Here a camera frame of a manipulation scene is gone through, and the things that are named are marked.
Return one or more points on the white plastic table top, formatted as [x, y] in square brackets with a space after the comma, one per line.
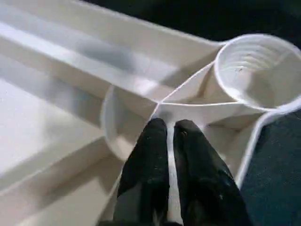
[70, 94]

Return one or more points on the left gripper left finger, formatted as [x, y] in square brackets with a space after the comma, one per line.
[146, 179]

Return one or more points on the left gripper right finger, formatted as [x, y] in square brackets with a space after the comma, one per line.
[207, 183]

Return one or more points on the black work mat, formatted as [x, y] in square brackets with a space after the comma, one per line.
[277, 179]

